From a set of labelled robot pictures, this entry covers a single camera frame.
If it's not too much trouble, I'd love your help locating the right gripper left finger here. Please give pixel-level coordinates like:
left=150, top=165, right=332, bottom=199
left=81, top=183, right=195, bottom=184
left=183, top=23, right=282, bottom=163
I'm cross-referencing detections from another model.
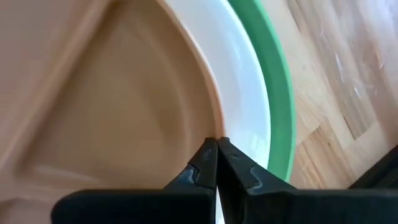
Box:
left=51, top=136, right=218, bottom=224

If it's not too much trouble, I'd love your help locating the green plate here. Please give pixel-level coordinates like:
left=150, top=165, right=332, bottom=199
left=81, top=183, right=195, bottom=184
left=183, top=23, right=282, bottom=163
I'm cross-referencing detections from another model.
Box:
left=228, top=0, right=297, bottom=183

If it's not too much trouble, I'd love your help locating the tan divided plate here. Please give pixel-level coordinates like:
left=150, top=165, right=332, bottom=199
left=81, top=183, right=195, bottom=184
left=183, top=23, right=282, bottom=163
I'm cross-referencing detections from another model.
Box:
left=0, top=0, right=226, bottom=224

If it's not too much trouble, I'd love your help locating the white plate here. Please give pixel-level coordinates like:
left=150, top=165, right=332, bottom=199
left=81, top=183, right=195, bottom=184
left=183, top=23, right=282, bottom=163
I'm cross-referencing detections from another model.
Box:
left=164, top=0, right=272, bottom=224

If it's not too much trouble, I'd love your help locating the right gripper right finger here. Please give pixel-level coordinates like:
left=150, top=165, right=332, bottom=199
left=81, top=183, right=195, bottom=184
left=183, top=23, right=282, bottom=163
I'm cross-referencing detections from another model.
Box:
left=217, top=136, right=398, bottom=224

